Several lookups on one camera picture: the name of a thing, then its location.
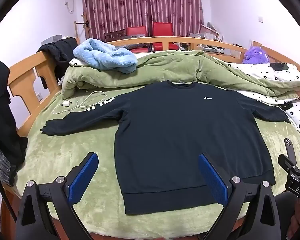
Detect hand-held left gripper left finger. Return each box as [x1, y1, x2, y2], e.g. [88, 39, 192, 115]
[16, 152, 99, 240]

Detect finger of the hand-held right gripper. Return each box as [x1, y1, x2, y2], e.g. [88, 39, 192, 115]
[277, 154, 293, 175]

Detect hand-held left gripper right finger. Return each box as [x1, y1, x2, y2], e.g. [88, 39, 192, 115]
[198, 152, 282, 240]

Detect dark navy sweatshirt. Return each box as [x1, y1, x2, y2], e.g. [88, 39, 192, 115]
[40, 80, 292, 215]

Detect person's right hand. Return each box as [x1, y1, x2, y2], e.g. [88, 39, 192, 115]
[286, 196, 300, 240]

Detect grey smartphone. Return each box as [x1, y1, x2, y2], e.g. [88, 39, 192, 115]
[284, 138, 299, 167]

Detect white floral pillow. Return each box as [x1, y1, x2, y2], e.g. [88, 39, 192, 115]
[281, 100, 300, 132]

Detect grey patterned cloth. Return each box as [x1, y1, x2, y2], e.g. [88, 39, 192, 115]
[0, 135, 18, 187]

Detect black hanging garment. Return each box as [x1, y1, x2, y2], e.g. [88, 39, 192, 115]
[0, 60, 28, 165]

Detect purple plush toy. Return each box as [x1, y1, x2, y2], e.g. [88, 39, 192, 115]
[242, 45, 270, 64]

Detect green quilt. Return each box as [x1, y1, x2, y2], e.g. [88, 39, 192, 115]
[61, 50, 300, 100]

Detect light blue fleece blanket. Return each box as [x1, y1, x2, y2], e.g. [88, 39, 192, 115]
[72, 38, 138, 74]

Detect black jacket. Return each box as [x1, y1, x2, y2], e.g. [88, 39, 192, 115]
[37, 37, 77, 89]

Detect grey box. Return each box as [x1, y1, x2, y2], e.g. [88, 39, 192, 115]
[42, 35, 63, 44]

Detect dark wooden chair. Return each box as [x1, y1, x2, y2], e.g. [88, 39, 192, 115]
[104, 29, 126, 42]

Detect pile of cardboard boxes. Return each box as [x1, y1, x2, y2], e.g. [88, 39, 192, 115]
[189, 22, 227, 48]

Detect wooden coat rack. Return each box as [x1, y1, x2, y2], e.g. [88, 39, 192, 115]
[74, 7, 90, 39]

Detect red chair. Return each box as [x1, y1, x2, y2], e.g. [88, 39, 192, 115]
[152, 22, 179, 52]
[126, 26, 150, 54]

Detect maroon floral curtain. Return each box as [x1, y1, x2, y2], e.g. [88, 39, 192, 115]
[81, 0, 204, 42]

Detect white charger with cable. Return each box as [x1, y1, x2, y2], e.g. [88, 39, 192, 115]
[52, 91, 107, 115]

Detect wooden bed frame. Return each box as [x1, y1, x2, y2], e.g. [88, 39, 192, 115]
[1, 36, 300, 240]

